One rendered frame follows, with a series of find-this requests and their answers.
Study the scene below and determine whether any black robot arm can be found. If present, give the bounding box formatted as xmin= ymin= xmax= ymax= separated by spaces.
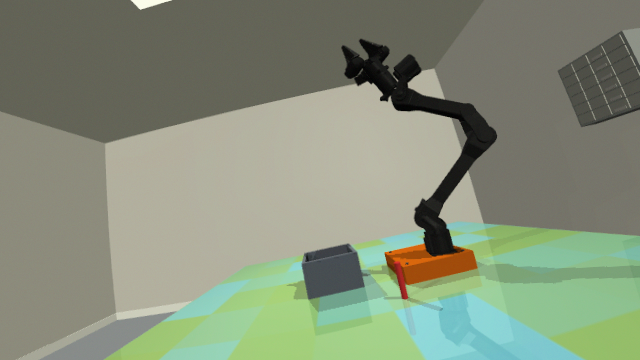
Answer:
xmin=375 ymin=55 xmax=497 ymax=257

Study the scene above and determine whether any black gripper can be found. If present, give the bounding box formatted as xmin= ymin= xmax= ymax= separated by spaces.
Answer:
xmin=341 ymin=39 xmax=390 ymax=84

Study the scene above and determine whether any red peg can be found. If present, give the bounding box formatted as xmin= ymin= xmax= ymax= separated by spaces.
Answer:
xmin=394 ymin=261 xmax=408 ymax=299

